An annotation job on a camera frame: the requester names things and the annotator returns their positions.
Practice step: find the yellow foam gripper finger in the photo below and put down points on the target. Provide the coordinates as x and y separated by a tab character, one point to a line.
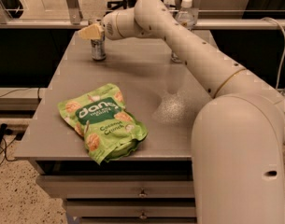
91	32

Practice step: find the silver redbull can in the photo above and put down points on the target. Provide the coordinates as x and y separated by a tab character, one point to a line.
98	47

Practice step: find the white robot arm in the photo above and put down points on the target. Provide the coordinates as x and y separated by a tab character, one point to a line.
237	138

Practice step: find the green coconut crunch snack bag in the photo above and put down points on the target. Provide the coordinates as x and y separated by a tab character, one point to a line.
101	119

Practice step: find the clear plastic water bottle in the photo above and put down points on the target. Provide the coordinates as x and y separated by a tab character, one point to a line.
184	16

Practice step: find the grey drawer cabinet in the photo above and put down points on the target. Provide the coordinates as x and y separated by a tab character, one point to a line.
164	96

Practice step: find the upper drawer knob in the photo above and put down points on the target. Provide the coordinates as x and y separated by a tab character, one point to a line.
142	194

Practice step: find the drawer knob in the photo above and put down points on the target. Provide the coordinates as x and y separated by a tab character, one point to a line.
143	216
142	194

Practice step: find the lower drawer knob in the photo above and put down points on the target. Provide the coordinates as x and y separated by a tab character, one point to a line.
143	216

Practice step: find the metal guard rail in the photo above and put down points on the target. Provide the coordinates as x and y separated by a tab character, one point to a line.
202	24

